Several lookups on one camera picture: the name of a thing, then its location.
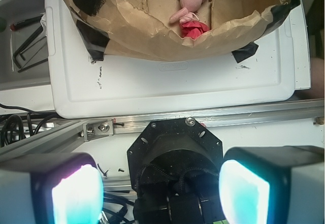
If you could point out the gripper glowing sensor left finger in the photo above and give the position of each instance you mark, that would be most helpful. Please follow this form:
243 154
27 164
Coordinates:
51 188

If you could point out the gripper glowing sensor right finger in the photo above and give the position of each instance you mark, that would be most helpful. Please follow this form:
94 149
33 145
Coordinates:
283 184

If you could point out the black hex key set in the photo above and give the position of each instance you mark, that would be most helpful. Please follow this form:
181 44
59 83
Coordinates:
29 48

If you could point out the red black pen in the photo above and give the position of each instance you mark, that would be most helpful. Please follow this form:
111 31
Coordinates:
24 23

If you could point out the brown paper bag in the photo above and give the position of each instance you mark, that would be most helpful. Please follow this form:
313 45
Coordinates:
141 28

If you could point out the red crumpled paper ball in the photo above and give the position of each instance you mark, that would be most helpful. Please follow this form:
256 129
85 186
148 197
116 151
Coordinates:
193 29

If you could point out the grey plastic tray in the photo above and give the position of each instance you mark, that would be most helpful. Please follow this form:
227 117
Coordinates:
13 11

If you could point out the aluminium extrusion rail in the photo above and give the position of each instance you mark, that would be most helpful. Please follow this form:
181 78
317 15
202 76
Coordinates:
68 132

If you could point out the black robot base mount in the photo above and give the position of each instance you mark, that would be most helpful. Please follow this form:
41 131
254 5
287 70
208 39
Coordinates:
175 177

